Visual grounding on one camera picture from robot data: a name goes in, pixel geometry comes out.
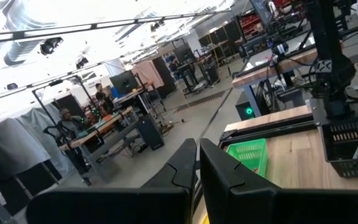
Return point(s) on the grey curtain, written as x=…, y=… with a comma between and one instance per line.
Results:
x=11, y=143

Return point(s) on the green plastic basket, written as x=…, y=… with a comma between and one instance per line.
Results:
x=247, y=155

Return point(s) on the computer tower with green light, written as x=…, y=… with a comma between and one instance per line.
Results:
x=244, y=105

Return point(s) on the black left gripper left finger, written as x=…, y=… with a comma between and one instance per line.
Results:
x=110, y=205

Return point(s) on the wood-topped workbench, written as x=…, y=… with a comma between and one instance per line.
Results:
x=275, y=67
x=104, y=123

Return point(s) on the black plastic basket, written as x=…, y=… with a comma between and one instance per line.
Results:
x=353, y=168

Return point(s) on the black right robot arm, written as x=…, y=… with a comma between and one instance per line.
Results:
x=328, y=46

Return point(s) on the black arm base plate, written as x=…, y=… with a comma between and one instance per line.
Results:
x=317, y=112

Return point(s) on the black monitor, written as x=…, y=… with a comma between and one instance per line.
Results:
x=123, y=83

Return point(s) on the black hanging camera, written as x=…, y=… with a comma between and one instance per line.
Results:
x=51, y=46
x=82, y=63

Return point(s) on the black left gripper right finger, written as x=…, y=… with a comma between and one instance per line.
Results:
x=291, y=207

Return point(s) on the black computer tower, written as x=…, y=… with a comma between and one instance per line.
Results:
x=150, y=132

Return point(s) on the person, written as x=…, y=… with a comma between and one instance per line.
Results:
x=102, y=96
x=70, y=123

